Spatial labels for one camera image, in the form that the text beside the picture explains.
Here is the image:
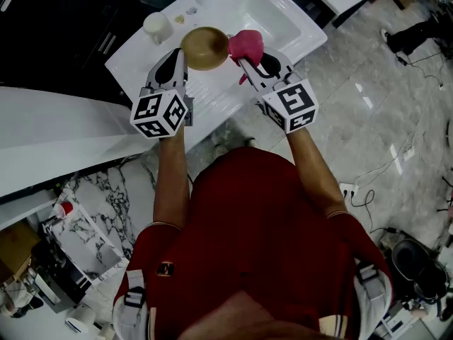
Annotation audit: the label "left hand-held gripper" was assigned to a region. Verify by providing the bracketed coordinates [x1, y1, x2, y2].
[130, 47, 195, 140]

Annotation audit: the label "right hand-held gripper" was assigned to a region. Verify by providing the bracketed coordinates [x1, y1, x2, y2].
[236, 47, 320, 135]

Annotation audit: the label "pink cloth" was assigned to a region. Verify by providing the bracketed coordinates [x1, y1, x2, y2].
[227, 29, 265, 86]

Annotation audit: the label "tan wooden bowl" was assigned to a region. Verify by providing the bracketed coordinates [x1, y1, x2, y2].
[180, 26, 230, 72]

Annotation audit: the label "person's left forearm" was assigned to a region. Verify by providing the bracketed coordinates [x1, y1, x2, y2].
[152, 125, 190, 230]

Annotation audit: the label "person's right forearm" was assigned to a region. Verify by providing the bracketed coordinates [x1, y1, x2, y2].
[285, 127, 348, 219]

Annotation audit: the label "white sink with drainboard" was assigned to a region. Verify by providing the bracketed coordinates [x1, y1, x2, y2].
[105, 0, 328, 152]

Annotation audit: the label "white mug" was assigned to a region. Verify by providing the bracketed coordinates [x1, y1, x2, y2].
[142, 11, 174, 45]

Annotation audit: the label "black cabinet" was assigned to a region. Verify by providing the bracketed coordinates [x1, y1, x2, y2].
[0, 0, 199, 108]

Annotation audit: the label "white curved bathtub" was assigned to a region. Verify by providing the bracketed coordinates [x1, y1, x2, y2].
[0, 86, 156, 198]

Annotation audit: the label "person's red shirt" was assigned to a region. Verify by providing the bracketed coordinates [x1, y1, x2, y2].
[113, 146, 394, 340]

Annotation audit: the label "red plastic cup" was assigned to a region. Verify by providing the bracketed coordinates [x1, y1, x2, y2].
[52, 200, 74, 220]

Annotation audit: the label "marble-patterned box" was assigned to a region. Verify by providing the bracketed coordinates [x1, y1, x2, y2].
[42, 195, 130, 286]

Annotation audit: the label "cardboard box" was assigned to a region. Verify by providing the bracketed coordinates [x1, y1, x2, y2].
[0, 221, 42, 285]

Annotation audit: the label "black office chair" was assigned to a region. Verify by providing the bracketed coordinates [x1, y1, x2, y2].
[391, 237, 450, 306]

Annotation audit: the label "crumpled white plastic bag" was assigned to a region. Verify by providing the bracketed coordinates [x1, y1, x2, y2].
[0, 281, 43, 318]

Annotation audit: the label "black floor cable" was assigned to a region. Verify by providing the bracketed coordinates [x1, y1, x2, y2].
[348, 188, 376, 233]

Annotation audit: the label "grey shoulder strap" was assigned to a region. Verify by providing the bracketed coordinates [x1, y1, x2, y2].
[353, 260, 394, 332]
[122, 269, 148, 340]

